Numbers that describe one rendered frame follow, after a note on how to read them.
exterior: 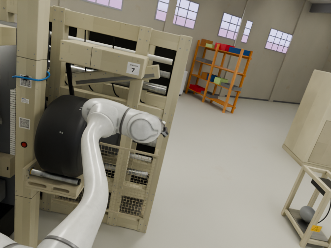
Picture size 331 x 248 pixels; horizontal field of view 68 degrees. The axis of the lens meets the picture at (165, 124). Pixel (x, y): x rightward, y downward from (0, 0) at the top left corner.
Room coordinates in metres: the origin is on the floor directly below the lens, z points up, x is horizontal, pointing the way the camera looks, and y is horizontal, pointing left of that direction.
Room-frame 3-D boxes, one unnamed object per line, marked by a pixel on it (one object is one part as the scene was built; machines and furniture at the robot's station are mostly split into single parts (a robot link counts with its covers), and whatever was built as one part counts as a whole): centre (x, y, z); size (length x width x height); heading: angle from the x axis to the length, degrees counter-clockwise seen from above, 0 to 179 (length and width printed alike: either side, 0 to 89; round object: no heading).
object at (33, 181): (1.44, 0.67, 0.83); 0.36 x 0.09 x 0.06; 90
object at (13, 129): (1.52, 1.01, 1.19); 0.05 x 0.04 x 0.48; 0
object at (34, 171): (1.44, 0.66, 0.90); 0.35 x 0.05 x 0.05; 90
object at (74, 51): (1.87, 0.55, 1.71); 0.61 x 0.25 x 0.15; 90
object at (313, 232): (2.69, -2.05, 0.40); 0.60 x 0.35 x 0.80; 2
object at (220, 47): (9.18, -1.39, 1.10); 2.43 x 0.65 x 2.20; 32
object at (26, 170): (1.57, 0.85, 0.90); 0.40 x 0.03 x 0.10; 0
